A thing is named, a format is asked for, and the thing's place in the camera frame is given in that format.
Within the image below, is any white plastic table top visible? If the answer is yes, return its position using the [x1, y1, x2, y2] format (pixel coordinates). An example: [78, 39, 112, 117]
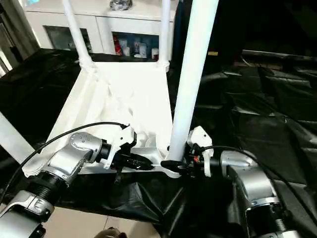
[22, 59, 182, 178]

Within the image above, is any white plastic table leg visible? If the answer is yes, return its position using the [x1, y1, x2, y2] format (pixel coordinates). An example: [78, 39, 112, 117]
[0, 112, 36, 165]
[165, 0, 219, 163]
[61, 0, 96, 70]
[158, 0, 172, 70]

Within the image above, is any black mat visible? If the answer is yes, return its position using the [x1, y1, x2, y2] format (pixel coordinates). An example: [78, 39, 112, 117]
[0, 47, 317, 238]

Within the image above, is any black robot left foot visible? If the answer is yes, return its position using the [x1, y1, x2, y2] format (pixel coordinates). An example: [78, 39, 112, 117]
[94, 227, 122, 238]

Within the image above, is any dark grey bar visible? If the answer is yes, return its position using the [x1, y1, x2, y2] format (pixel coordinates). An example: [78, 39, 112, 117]
[242, 49, 317, 61]

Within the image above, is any white glass-door cabinet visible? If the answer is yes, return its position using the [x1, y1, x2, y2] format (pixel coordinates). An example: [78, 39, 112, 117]
[22, 0, 179, 61]

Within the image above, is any shiny silver ornament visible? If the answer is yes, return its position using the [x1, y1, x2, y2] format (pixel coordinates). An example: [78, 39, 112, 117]
[109, 0, 133, 11]

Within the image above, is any grey metal rack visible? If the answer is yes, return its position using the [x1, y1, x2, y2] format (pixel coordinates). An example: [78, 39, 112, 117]
[0, 0, 40, 70]

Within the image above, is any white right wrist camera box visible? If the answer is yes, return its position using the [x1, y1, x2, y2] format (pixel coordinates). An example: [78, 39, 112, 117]
[187, 126, 214, 178]

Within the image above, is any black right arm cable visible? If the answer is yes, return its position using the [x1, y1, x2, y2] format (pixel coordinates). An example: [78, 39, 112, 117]
[200, 145, 317, 224]

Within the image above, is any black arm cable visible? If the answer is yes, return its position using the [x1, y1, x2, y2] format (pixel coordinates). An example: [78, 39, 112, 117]
[200, 145, 317, 224]
[0, 121, 130, 204]

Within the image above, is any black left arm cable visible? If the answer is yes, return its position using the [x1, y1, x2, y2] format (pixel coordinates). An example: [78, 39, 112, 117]
[0, 121, 130, 204]

